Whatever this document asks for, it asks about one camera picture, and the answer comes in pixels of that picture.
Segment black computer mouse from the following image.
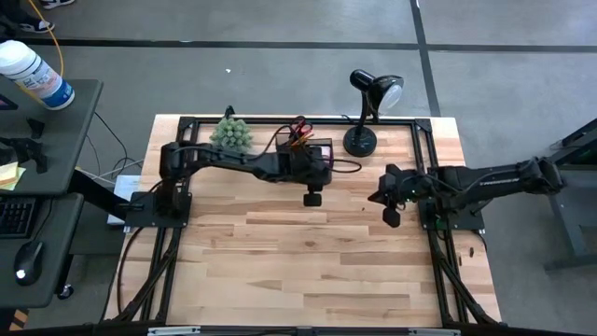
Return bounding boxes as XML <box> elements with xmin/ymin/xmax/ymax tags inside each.
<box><xmin>12</xmin><ymin>240</ymin><xmax>46</xmax><ymax>287</ymax></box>

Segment yellow sticky note pad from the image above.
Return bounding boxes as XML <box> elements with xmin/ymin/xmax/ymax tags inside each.
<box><xmin>0</xmin><ymin>161</ymin><xmax>27</xmax><ymax>191</ymax></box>

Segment black metal stand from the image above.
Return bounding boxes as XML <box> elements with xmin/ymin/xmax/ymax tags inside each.
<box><xmin>512</xmin><ymin>119</ymin><xmax>597</xmax><ymax>272</ymax></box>

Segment black desk clamp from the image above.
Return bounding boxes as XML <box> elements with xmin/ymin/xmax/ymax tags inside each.
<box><xmin>0</xmin><ymin>135</ymin><xmax>49</xmax><ymax>175</ymax></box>

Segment black keyboard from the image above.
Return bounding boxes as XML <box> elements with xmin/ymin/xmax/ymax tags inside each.
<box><xmin>0</xmin><ymin>198</ymin><xmax>37</xmax><ymax>239</ymax></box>

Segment black aluminium table frame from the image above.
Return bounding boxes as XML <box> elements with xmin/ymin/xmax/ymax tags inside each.
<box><xmin>104</xmin><ymin>115</ymin><xmax>503</xmax><ymax>328</ymax></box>

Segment red-handled scissors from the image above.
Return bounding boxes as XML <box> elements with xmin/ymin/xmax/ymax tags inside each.
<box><xmin>286</xmin><ymin>115</ymin><xmax>313</xmax><ymax>141</ymax></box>

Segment small black desk object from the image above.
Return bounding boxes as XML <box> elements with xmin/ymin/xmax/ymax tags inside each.
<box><xmin>25</xmin><ymin>117</ymin><xmax>47</xmax><ymax>140</ymax></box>

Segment black mesh desk organizer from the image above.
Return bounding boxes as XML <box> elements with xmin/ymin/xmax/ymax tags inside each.
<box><xmin>274</xmin><ymin>132</ymin><xmax>336</xmax><ymax>162</ymax></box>

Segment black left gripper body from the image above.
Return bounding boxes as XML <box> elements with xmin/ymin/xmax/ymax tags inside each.
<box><xmin>278</xmin><ymin>148</ymin><xmax>333</xmax><ymax>208</ymax></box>

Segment black keyboard shelf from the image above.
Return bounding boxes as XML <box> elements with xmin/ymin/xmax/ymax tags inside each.
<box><xmin>0</xmin><ymin>191</ymin><xmax>85</xmax><ymax>309</ymax></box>

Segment white wipes canister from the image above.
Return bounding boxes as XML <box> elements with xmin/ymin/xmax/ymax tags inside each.
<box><xmin>0</xmin><ymin>39</ymin><xmax>76</xmax><ymax>111</ymax></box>

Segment white box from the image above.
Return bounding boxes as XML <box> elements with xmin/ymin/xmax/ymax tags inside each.
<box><xmin>106</xmin><ymin>175</ymin><xmax>142</xmax><ymax>226</ymax></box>

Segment black gooseneck desk lamp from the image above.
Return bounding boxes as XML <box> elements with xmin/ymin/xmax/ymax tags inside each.
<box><xmin>342</xmin><ymin>68</ymin><xmax>406</xmax><ymax>159</ymax></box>

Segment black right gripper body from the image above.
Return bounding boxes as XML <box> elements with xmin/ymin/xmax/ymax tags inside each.
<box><xmin>376</xmin><ymin>163</ymin><xmax>423</xmax><ymax>229</ymax></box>

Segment green potted plant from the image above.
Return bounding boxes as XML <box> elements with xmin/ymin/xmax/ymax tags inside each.
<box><xmin>208</xmin><ymin>117</ymin><xmax>254</xmax><ymax>153</ymax></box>

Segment black side desk top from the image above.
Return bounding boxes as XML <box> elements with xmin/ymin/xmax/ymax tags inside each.
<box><xmin>0</xmin><ymin>77</ymin><xmax>104</xmax><ymax>196</ymax></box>

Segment yellow cable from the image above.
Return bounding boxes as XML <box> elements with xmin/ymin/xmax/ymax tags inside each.
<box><xmin>26</xmin><ymin>0</ymin><xmax>65</xmax><ymax>102</ymax></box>

